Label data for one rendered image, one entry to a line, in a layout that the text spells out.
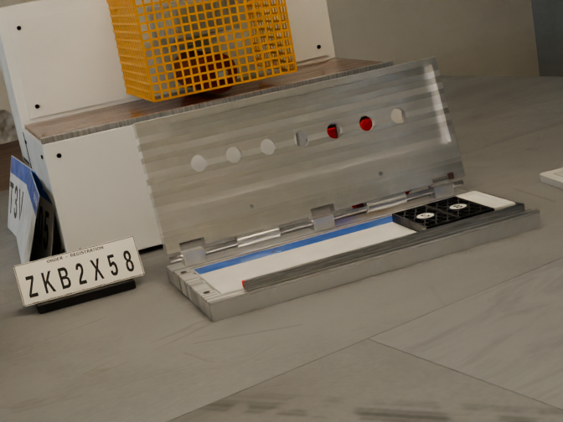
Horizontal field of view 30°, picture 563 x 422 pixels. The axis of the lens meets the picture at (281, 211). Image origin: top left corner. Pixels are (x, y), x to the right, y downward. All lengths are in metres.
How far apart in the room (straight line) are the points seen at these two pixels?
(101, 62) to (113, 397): 0.79
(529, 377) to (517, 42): 3.26
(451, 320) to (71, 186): 0.64
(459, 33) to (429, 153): 2.49
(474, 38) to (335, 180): 2.61
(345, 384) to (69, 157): 0.66
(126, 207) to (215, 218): 0.20
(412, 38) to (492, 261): 2.60
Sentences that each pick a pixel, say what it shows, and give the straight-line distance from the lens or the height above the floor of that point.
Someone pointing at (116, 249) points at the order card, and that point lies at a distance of 1.40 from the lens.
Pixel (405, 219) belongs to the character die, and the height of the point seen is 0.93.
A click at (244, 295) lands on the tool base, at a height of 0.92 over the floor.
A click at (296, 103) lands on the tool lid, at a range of 1.43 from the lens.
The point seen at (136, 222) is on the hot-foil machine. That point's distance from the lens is 1.54.
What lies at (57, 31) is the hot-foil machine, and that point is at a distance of 1.72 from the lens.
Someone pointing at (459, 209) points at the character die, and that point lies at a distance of 1.37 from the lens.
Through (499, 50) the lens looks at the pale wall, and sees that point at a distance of 4.09.
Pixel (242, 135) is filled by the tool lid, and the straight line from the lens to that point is 1.41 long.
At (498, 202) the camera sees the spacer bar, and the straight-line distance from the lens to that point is 1.39.
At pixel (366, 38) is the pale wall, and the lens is 3.69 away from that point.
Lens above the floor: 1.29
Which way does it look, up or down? 14 degrees down
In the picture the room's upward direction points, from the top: 10 degrees counter-clockwise
